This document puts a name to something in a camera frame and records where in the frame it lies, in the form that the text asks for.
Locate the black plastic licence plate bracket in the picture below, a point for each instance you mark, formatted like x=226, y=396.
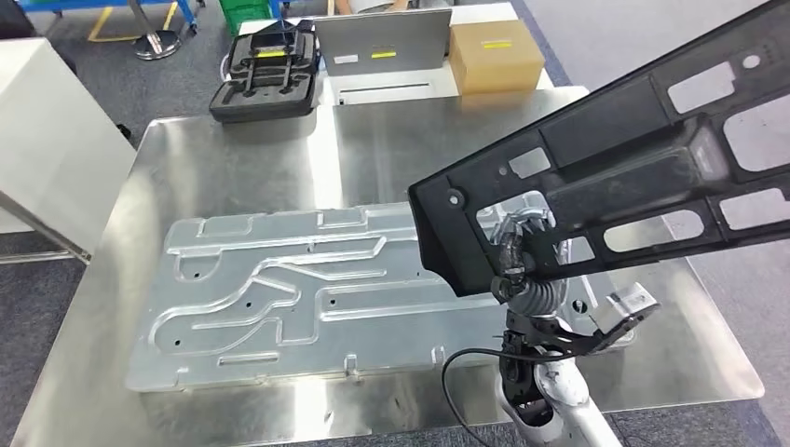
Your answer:
x=617, y=123

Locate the brown cardboard box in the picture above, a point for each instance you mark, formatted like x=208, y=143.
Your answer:
x=494, y=62

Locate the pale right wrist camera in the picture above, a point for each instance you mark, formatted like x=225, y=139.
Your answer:
x=623, y=305

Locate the green plastic crate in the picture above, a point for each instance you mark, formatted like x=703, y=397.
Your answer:
x=244, y=12

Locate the black foam tool case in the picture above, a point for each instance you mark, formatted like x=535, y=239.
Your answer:
x=265, y=92

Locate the white cabinet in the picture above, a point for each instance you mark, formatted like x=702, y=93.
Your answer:
x=55, y=136

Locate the chrome stanchion post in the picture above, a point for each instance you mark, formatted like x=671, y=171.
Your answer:
x=157, y=46

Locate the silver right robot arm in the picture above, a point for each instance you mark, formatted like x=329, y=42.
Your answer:
x=568, y=382

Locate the machined aluminium panel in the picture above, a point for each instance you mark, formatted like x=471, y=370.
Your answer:
x=278, y=296

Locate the grey upright metal panel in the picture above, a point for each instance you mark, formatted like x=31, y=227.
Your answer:
x=382, y=37

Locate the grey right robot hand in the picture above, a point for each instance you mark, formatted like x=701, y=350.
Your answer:
x=512, y=253

